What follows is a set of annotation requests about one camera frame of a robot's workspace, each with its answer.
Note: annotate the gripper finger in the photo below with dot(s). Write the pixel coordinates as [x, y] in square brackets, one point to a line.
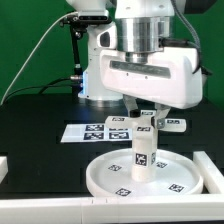
[131, 106]
[160, 115]

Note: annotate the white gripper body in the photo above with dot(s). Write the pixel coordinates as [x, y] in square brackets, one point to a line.
[169, 77]

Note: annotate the white cross-shaped table base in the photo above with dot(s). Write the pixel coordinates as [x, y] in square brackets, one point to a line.
[146, 121]

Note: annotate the white left fence rail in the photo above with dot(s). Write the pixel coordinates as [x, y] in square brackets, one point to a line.
[3, 167]

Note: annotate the white right fence rail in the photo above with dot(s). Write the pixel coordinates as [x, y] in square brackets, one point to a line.
[213, 178]

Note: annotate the white marker sheet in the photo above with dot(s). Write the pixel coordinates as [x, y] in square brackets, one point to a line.
[98, 132]

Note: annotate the white front fence rail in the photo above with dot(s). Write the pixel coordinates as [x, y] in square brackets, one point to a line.
[203, 207]

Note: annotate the white fence rail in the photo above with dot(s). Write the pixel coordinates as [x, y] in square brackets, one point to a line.
[3, 167]
[213, 178]
[203, 207]

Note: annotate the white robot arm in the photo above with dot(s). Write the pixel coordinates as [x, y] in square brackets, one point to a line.
[143, 49]

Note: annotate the white round table top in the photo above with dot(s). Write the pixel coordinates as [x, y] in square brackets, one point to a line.
[110, 175]

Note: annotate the black camera on stand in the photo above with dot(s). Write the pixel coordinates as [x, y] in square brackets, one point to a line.
[78, 22]

